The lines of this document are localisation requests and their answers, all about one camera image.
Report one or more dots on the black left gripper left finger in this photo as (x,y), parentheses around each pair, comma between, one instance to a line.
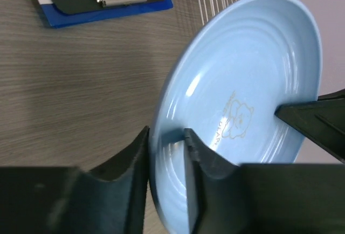
(110,198)

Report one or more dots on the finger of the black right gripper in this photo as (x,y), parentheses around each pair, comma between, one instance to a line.
(321,121)

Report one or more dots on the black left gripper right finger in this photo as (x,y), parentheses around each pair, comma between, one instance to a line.
(258,197)

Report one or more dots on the light blue plate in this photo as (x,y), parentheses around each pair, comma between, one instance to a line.
(252,57)

